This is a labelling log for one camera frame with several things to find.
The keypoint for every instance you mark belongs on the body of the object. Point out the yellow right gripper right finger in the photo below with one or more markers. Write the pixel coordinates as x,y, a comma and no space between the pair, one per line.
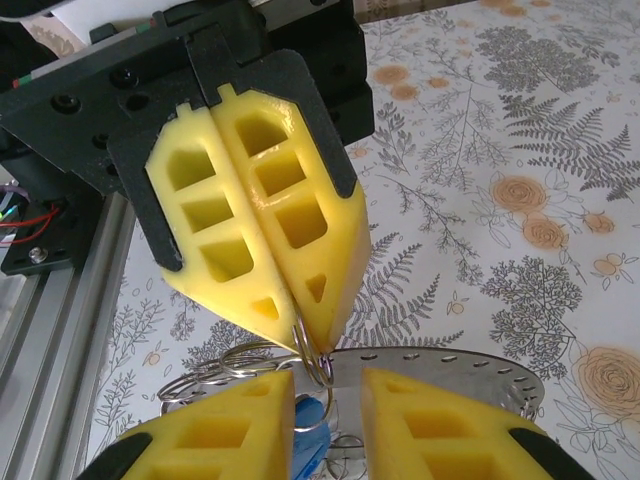
450,440

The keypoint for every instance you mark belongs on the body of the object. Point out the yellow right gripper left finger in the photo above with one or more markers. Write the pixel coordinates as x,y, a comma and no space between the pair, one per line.
210,440

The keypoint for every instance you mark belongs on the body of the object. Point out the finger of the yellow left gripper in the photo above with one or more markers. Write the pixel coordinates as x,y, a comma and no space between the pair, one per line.
345,240
170,235

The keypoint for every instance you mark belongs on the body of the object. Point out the blue plastic key tag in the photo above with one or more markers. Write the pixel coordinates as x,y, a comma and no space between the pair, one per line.
310,440

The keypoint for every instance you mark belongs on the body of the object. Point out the small LED circuit board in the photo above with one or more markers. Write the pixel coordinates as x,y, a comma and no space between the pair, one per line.
10,210

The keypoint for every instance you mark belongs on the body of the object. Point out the wide slotted aluminium rail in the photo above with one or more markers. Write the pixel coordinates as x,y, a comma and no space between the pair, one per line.
50,375

